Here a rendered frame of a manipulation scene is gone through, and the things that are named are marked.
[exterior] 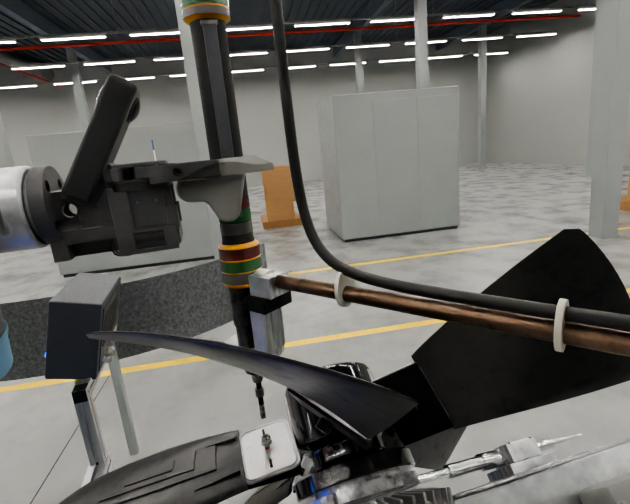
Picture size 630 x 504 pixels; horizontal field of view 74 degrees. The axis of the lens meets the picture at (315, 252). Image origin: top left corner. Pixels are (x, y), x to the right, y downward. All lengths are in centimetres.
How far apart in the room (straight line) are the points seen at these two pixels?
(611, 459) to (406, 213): 646
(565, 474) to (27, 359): 235
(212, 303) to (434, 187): 519
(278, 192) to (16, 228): 824
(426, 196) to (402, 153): 81
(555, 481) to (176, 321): 212
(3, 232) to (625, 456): 71
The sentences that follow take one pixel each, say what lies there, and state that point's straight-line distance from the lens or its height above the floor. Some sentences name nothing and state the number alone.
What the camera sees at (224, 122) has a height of 156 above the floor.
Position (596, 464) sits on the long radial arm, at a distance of 65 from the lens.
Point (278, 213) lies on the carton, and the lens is 867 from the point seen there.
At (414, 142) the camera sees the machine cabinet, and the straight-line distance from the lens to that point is 696.
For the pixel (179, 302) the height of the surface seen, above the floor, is 77.
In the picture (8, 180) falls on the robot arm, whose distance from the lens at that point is 44.
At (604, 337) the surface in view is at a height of 141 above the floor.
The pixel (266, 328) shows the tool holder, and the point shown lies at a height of 135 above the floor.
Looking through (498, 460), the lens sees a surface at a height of 109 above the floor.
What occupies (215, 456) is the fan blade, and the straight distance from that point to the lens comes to 56.
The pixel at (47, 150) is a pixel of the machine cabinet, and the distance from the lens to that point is 704.
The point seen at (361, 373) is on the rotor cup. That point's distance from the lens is 55.
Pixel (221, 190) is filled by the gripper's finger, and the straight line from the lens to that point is 41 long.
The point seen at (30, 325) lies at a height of 82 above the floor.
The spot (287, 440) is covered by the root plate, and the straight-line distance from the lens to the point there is 56.
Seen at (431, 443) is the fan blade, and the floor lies 104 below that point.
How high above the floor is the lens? 153
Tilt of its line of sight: 14 degrees down
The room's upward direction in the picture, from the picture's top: 5 degrees counter-clockwise
